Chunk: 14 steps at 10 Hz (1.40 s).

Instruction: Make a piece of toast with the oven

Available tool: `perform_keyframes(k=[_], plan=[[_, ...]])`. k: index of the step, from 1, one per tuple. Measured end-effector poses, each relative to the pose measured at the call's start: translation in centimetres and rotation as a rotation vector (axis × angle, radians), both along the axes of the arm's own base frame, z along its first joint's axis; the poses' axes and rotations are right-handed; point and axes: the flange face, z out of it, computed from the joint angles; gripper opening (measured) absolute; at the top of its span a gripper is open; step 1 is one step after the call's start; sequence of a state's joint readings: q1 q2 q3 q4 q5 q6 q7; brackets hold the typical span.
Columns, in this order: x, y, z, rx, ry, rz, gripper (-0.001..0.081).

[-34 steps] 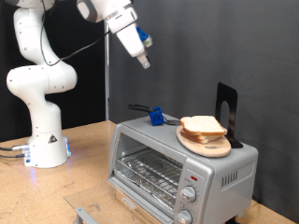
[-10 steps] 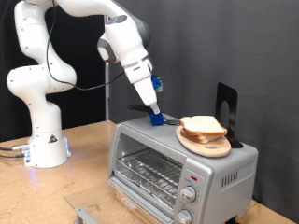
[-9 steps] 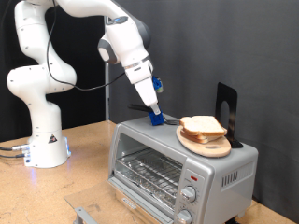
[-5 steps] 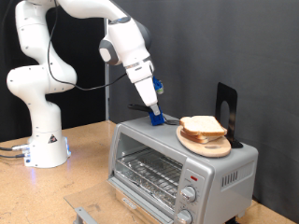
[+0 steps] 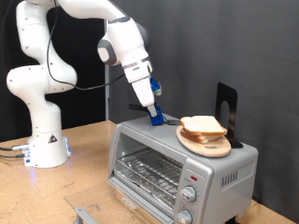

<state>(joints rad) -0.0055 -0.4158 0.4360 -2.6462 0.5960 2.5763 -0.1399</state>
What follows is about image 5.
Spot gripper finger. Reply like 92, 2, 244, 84
147, 105, 159, 118

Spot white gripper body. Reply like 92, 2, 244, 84
122, 59, 156, 108

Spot spatula with blue block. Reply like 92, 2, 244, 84
127, 103, 181, 127

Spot white bread slice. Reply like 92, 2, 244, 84
178, 115, 229, 137

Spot glass oven door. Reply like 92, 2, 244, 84
64, 177, 176, 224

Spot silver oven knob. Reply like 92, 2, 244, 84
175, 208, 194, 224
180, 185, 198, 203

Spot silver toaster oven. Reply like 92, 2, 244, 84
107, 112, 260, 224

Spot metal stand pole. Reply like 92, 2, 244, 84
104, 20, 111, 121

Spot black fabric backdrop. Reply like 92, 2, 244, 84
0, 0, 107, 143

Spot round wooden board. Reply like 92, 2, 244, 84
176, 124, 233, 159

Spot black metal bookend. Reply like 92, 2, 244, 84
215, 81, 244, 149

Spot grey fabric backdrop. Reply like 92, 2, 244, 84
109, 0, 299, 224

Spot wooden box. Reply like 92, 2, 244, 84
115, 188, 163, 224

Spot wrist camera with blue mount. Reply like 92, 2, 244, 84
149, 77, 163, 97

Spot wire oven rack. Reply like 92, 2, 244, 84
115, 147, 184, 210

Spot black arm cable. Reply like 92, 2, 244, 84
46, 0, 126, 91

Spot base cable with silver connector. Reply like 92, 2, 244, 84
0, 143, 31, 153

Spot black base cable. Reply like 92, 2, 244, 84
0, 152, 29, 160

